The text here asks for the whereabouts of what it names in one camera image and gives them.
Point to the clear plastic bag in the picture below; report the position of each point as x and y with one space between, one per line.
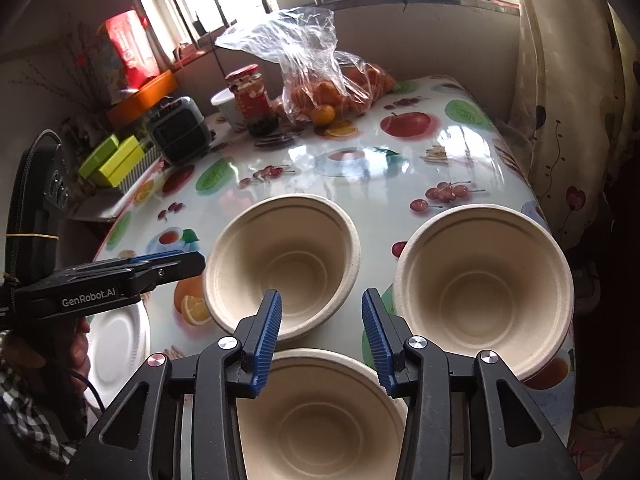
300 45

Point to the person's left forearm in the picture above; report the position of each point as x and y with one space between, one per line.
25 410

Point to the red printed gift bag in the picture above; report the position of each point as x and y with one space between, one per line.
127 50

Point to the white paper plate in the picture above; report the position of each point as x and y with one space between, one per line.
120 350

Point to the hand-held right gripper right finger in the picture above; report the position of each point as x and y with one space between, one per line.
377 340

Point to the small dark bottle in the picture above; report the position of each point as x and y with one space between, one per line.
198 25

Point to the small grey heater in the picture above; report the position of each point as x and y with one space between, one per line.
180 130

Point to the beige paper bowl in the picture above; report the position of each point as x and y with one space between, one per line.
280 255
480 290
320 425

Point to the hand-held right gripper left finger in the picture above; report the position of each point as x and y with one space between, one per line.
267 340

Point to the lime green box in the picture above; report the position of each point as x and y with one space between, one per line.
120 162
97 157

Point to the bunch of oranges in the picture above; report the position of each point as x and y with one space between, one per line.
325 105

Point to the orange box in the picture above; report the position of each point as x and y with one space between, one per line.
145 97

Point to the red label jar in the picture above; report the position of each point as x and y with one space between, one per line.
252 100

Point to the person's left hand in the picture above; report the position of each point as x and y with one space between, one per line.
81 342

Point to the grey striped box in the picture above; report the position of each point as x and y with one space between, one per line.
142 172

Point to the grey side shelf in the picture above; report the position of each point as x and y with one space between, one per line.
97 207

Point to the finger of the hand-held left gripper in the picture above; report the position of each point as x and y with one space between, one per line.
147 259
180 266

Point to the white plastic tub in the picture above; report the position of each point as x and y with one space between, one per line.
227 107

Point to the fruit print tablecloth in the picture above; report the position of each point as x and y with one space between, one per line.
400 160

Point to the cream printed curtain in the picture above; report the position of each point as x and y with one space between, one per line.
565 110

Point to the dried branches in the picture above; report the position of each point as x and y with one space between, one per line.
60 80

